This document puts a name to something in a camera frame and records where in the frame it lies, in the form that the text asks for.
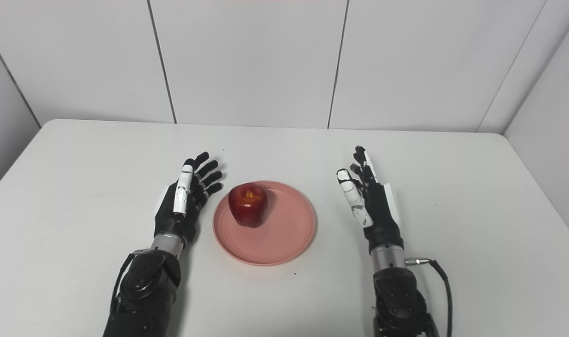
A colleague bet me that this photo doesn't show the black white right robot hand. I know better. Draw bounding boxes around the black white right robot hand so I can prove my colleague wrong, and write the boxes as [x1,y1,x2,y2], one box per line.
[336,146,406,256]

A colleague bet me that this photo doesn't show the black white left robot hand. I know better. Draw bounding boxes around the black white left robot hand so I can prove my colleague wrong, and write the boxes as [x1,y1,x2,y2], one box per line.
[153,151,224,247]

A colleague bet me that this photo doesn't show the red apple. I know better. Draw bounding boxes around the red apple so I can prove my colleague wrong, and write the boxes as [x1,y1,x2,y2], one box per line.
[228,183,269,228]

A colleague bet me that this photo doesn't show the pink round plate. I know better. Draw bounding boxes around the pink round plate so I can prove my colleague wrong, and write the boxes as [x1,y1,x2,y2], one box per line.
[213,181,317,266]

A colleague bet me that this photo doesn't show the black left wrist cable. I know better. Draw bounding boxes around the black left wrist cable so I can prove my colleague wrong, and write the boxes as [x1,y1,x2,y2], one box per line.
[110,250,147,312]

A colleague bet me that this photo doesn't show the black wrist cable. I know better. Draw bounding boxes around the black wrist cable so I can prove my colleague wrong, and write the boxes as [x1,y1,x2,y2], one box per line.
[404,257,454,337]
[110,250,147,312]

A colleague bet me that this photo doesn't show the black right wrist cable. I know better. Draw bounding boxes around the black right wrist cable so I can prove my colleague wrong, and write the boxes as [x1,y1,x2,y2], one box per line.
[404,257,454,337]

